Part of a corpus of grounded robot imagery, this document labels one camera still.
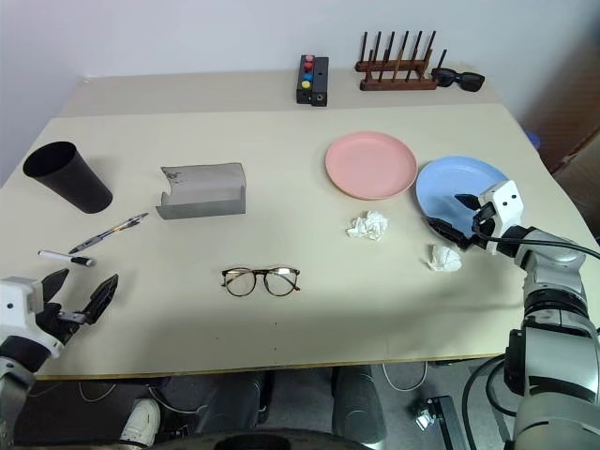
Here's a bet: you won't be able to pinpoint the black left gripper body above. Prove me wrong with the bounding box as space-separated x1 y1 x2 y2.
35 302 95 347

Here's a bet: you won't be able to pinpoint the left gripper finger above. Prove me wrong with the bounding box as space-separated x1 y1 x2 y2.
40 267 70 308
82 274 120 325

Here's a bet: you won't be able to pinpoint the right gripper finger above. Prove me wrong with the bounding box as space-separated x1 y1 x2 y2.
426 217 470 249
453 191 482 212

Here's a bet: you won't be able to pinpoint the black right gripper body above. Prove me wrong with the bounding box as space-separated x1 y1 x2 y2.
461 202 501 256

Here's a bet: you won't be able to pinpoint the white marker with black cap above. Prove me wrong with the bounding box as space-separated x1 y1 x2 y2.
37 249 96 268

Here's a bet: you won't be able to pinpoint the white tissue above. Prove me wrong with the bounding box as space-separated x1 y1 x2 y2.
345 210 391 243
424 243 464 273

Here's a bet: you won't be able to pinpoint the clear blue ballpoint pen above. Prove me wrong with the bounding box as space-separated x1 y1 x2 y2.
68 212 150 255

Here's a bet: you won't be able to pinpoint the pink plastic plate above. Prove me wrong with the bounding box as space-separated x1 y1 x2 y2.
324 131 419 202

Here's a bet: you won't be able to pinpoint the black plastic cup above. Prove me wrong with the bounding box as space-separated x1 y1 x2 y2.
22 141 114 216

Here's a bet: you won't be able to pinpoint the tortoiseshell round eyeglasses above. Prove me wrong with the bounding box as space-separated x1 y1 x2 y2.
220 265 301 298

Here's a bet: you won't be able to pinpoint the grey glasses case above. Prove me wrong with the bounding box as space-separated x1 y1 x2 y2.
155 161 248 220

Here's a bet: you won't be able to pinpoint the blue plastic plate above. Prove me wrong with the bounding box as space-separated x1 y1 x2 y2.
414 156 512 235

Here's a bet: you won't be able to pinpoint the black sunglasses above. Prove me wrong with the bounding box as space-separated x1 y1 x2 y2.
429 67 487 93

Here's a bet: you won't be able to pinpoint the white sneaker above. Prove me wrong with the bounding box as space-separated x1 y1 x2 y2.
119 397 163 449

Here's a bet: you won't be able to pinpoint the brown wooden peg rack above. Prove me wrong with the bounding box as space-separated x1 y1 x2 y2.
353 30 449 92

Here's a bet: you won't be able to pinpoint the dark grey rounded cylinder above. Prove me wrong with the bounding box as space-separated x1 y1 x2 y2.
331 365 388 444
205 372 263 437

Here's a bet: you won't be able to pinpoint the black table leg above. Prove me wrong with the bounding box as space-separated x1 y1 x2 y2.
261 370 278 418

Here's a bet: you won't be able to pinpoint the black box with coloured buttons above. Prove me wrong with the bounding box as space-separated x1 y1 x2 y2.
295 54 319 105

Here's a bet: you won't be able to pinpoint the dark rounded robot torso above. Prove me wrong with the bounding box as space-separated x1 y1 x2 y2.
154 425 367 450

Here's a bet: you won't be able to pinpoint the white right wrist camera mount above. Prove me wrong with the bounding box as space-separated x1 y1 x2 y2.
476 179 524 235

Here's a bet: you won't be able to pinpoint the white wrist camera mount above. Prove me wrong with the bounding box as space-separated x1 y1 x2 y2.
0 276 65 360
476 179 524 235

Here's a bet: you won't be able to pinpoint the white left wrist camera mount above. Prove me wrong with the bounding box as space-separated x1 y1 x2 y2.
0 276 65 360

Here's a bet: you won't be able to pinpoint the thin white cable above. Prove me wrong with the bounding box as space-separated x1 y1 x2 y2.
382 360 428 393

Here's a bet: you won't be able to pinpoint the black bracket with caster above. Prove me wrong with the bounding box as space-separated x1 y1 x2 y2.
412 396 470 450

